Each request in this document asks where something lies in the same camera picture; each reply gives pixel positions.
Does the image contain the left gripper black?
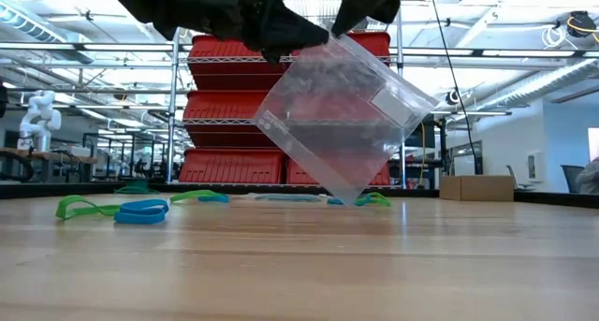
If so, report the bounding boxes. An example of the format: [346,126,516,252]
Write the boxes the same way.
[177,0,331,64]

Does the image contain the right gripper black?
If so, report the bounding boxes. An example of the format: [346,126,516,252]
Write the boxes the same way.
[330,0,409,37]

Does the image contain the clear plastic zip bag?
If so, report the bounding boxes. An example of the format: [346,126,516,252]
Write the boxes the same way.
[252,30,440,206]
[242,192,331,204]

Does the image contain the green rubber band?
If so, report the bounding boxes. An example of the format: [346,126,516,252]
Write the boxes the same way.
[54,195,122,221]
[354,191,393,208]
[169,189,230,205]

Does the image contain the wide blue rubber band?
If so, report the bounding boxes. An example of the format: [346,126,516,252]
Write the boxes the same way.
[113,198,170,226]

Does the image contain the black monitor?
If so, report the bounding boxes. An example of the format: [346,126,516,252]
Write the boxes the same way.
[402,109,437,149]

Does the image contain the green band far left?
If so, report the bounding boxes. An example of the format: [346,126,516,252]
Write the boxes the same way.
[113,178,160,195]

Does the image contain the brown cardboard box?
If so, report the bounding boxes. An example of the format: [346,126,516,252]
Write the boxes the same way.
[439,174,515,203]

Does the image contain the black ceiling device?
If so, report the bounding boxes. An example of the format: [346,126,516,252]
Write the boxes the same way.
[564,10,599,39]

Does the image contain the grey office chair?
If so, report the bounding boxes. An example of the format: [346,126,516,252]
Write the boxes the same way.
[504,165,535,192]

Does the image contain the dark office chair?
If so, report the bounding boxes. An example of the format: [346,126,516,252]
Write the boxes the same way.
[561,165,586,195]

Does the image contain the wooden workbench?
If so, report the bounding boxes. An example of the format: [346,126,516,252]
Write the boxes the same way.
[0,147,98,184]

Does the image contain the person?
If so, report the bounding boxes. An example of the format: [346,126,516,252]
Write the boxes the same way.
[575,156,599,196]

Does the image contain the thin black hanging cable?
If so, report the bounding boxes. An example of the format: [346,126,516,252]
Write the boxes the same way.
[429,0,481,176]

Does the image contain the chrome wire shelf rack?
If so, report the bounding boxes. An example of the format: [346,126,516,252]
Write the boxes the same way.
[166,0,409,191]

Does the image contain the yellow hanging cable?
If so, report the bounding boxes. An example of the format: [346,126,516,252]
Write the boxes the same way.
[419,121,428,186]

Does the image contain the white ventilation duct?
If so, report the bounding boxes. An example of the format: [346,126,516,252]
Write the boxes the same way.
[476,58,599,110]

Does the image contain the white cable coil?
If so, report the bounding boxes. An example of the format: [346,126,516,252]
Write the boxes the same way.
[541,24,568,50]

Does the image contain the silver ventilation duct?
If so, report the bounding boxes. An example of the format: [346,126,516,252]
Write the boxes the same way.
[0,5,95,65]

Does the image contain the white wall box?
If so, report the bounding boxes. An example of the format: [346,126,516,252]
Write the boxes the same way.
[527,152,545,182]

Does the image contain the black aluminium table frame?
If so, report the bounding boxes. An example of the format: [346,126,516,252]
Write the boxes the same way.
[0,181,599,210]

